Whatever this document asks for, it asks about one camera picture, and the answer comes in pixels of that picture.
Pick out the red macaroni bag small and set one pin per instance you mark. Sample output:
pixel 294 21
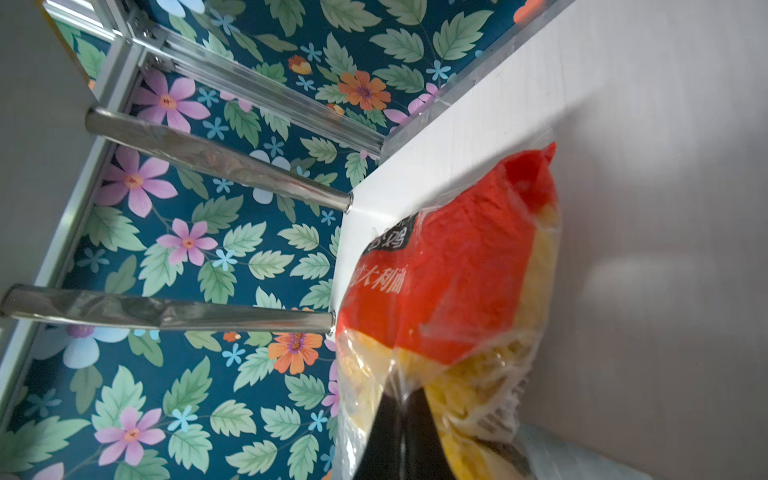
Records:
pixel 454 299

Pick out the white two-tier shelf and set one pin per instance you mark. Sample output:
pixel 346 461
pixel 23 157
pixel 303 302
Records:
pixel 655 358

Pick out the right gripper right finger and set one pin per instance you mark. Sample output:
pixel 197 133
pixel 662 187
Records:
pixel 424 457

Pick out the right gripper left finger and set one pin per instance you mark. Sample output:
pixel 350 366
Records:
pixel 382 454

